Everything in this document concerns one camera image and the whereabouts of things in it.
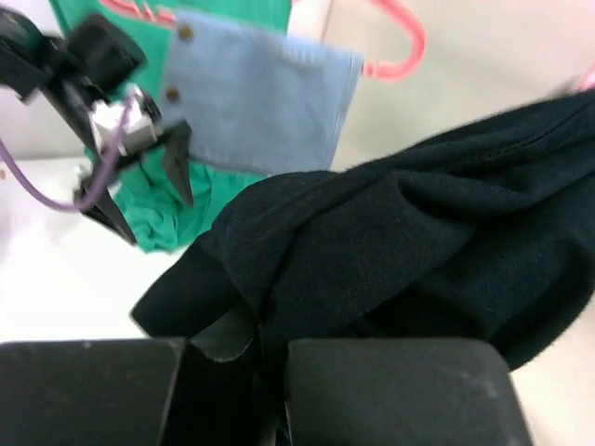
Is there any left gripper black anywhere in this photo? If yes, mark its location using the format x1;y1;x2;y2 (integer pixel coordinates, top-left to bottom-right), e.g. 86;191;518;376
34;13;194;245

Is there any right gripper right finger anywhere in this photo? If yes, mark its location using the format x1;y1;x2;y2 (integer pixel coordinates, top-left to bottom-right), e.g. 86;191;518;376
286;338;532;446

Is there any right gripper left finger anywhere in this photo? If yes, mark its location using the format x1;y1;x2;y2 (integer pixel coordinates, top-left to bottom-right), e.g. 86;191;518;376
0;306;261;446

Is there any black t shirt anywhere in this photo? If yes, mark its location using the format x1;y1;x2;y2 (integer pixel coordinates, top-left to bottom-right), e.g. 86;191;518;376
132;91;594;369

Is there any pink hanger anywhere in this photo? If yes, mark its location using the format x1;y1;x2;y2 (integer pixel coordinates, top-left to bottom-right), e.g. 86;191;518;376
99;0;428;85
564;65;595;94

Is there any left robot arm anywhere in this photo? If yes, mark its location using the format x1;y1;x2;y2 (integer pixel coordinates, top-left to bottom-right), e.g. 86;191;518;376
1;7;193;244

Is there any green tank top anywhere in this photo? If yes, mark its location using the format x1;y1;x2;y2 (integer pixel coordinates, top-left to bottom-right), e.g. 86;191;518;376
50;0;291;253

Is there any blue denim garment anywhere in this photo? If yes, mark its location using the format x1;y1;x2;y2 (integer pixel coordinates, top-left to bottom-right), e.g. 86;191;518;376
160;9;364;176

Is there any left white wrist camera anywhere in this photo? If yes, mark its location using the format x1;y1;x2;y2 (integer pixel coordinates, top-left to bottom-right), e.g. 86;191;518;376
88;84;161;157

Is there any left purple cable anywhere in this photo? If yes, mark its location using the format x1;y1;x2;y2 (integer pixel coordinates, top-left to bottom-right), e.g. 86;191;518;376
0;90;143;214

